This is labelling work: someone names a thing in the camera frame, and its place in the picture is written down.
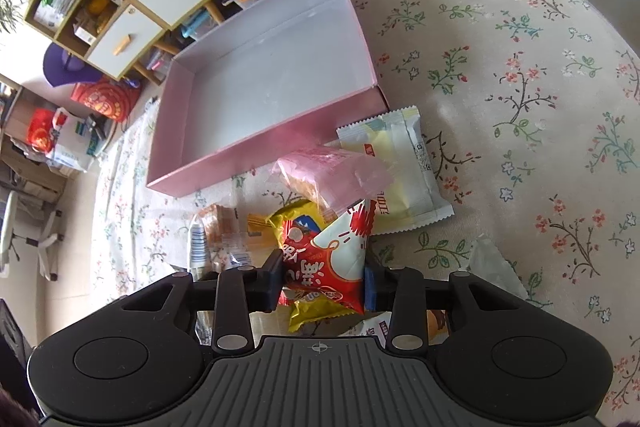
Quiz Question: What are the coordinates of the red white snack packet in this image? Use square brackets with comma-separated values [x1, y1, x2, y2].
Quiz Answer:
[281, 199, 375, 313]

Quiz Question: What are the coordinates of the pink snack bar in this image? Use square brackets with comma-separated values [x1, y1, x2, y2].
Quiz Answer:
[271, 146, 394, 219]

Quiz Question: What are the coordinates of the orange cracker packet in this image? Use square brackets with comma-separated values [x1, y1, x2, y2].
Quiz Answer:
[195, 204, 243, 271]

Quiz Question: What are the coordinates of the white yellow snack packet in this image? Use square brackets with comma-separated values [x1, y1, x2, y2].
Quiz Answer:
[336, 106, 454, 235]

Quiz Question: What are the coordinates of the pink cardboard box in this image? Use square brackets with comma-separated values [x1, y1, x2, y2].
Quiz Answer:
[146, 0, 388, 197]

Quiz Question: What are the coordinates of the white shopping bag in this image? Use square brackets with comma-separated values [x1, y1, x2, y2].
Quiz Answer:
[27, 107, 111, 172]

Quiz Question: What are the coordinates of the red lantern bag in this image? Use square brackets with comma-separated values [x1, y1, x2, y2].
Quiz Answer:
[70, 77, 141, 122]

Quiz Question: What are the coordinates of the floral table cloth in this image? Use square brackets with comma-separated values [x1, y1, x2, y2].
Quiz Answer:
[94, 0, 640, 417]

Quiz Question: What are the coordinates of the purple cap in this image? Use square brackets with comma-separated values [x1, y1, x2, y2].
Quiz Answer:
[42, 42, 103, 88]

